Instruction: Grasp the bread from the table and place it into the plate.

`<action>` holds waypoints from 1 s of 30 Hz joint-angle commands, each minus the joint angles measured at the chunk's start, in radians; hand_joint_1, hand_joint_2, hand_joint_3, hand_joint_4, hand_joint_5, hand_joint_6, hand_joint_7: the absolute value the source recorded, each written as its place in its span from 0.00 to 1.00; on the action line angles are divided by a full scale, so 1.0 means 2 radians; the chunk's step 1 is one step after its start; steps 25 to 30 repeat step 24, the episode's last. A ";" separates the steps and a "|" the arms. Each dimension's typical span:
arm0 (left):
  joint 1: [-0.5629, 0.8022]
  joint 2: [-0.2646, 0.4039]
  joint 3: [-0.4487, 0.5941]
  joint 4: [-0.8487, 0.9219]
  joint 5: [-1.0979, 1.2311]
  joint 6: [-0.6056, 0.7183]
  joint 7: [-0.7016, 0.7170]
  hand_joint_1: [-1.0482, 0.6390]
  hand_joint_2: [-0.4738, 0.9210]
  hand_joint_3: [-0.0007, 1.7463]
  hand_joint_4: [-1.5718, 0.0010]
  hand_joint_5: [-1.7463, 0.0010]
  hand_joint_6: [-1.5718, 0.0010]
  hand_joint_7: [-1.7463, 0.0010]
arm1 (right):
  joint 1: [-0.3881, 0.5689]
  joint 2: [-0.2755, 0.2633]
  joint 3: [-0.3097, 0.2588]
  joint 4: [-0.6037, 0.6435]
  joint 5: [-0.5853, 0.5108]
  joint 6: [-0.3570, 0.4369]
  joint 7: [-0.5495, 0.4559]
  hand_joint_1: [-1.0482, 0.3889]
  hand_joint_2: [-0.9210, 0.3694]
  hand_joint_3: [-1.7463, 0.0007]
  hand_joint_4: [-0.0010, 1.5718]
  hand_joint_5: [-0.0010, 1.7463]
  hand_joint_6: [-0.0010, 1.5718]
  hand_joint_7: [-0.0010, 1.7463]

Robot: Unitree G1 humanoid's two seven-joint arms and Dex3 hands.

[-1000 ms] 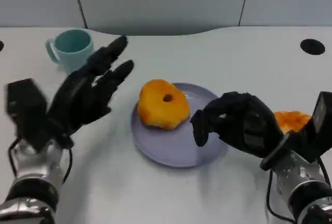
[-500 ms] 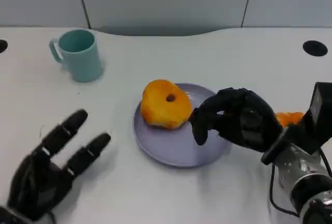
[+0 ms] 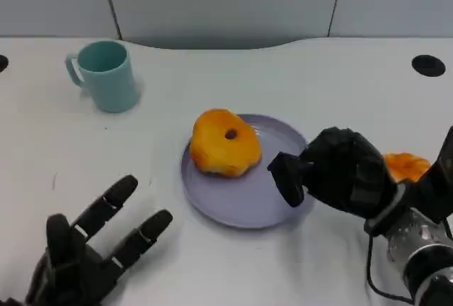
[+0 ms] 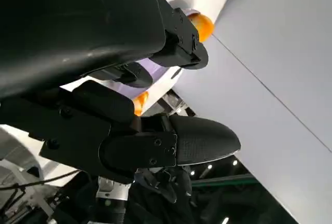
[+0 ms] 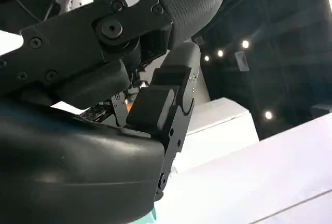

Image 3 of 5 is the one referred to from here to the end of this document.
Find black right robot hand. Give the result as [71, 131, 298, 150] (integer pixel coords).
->
[267, 127, 407, 220]

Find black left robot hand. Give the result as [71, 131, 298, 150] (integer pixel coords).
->
[24, 174, 174, 306]

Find orange white toy bread roll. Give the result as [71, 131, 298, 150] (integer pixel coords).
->
[383, 152, 432, 183]
[189, 108, 263, 179]

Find lilac plate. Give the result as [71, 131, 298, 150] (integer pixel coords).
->
[180, 113, 316, 230]

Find pale green mug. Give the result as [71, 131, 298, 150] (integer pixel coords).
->
[64, 40, 139, 113]

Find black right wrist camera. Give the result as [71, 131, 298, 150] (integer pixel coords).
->
[406, 125, 453, 239]

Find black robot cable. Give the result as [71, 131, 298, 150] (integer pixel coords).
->
[365, 233, 415, 304]

